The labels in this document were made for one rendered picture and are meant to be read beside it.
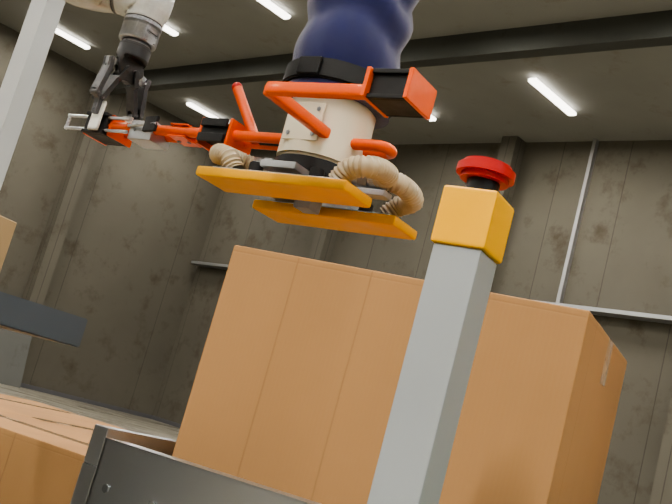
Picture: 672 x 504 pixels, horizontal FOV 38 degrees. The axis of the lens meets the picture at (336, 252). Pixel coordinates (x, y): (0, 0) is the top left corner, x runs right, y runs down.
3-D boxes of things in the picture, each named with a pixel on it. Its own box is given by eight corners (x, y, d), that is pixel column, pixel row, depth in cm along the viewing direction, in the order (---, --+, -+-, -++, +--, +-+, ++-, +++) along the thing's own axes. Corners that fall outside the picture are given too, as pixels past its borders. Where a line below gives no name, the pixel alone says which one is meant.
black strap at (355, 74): (411, 126, 193) (416, 108, 194) (356, 75, 174) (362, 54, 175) (318, 121, 206) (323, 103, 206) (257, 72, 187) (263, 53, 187)
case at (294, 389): (578, 590, 163) (627, 360, 171) (525, 599, 128) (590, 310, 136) (275, 494, 190) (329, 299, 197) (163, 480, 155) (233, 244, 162)
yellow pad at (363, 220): (416, 241, 189) (422, 217, 190) (393, 224, 181) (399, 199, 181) (277, 223, 207) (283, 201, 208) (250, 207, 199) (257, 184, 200)
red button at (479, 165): (516, 209, 115) (524, 178, 116) (499, 189, 109) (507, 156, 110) (462, 202, 118) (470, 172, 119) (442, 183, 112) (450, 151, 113)
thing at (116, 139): (130, 148, 222) (136, 127, 223) (108, 135, 216) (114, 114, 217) (104, 145, 226) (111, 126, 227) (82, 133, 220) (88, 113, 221)
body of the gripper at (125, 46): (135, 36, 219) (123, 74, 217) (159, 53, 226) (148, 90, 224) (112, 36, 223) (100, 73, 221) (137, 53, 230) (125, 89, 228)
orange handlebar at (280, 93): (450, 170, 176) (455, 151, 177) (374, 100, 151) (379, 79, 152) (96, 140, 227) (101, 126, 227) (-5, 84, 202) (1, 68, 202)
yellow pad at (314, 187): (370, 209, 173) (377, 182, 174) (343, 189, 165) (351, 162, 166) (224, 192, 192) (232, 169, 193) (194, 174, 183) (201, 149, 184)
